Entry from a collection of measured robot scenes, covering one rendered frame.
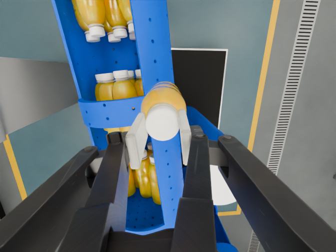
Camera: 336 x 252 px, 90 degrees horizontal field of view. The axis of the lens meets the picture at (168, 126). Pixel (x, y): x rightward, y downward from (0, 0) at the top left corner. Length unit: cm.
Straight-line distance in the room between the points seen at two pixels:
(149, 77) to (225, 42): 142
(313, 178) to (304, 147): 51
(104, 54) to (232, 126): 153
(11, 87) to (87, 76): 42
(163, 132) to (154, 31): 29
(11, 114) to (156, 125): 81
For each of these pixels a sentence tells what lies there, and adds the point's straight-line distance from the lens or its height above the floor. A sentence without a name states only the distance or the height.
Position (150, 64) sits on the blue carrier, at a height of 121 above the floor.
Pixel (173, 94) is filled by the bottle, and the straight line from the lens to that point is 23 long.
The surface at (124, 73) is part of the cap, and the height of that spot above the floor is 116.
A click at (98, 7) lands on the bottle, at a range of 54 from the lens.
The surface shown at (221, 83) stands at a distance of 160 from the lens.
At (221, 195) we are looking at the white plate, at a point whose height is 104.
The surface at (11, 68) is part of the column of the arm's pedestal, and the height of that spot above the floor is 83.
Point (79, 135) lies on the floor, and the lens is 188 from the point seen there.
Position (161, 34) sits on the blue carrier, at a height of 118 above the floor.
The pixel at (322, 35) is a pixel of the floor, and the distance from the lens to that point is 231.
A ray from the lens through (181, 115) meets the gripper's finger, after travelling 17.
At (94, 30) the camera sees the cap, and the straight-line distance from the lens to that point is 54.
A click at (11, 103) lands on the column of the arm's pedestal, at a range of 95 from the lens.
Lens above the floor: 162
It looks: 71 degrees down
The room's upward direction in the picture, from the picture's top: 163 degrees clockwise
